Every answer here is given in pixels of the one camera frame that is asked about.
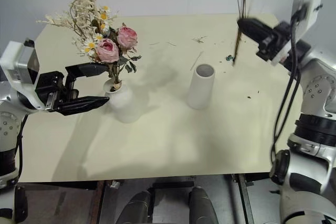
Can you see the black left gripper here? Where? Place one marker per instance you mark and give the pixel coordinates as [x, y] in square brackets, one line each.
[50, 87]

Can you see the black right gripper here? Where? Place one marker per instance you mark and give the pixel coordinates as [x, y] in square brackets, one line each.
[274, 41]

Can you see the dark dried stem bouquet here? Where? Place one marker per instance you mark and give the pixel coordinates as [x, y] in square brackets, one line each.
[237, 43]

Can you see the pink rose dried bouquet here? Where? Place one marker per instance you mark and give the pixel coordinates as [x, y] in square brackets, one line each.
[106, 49]

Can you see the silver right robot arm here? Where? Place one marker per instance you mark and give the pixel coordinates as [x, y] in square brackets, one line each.
[320, 85]

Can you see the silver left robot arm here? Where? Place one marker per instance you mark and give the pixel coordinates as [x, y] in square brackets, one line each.
[6, 127]

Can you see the small green flower scrap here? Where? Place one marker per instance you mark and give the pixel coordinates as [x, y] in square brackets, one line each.
[230, 57]

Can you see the white round-bellied vase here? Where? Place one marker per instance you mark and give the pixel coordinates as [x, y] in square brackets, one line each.
[126, 106]

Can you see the dry plant debris tuft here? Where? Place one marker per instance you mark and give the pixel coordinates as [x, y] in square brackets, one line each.
[199, 40]

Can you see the pale loose twig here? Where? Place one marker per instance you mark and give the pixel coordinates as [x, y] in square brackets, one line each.
[196, 61]

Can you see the white cylindrical vase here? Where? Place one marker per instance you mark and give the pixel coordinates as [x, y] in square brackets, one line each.
[200, 90]

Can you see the rusty metal table leg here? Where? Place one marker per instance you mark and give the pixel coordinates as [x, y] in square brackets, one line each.
[95, 203]

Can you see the dark rounded shape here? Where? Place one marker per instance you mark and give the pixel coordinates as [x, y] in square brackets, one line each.
[202, 205]
[136, 208]

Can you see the black metal table bar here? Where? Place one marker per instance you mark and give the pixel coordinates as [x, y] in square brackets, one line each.
[245, 197]

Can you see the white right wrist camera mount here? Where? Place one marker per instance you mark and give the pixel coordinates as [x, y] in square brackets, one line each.
[311, 9]

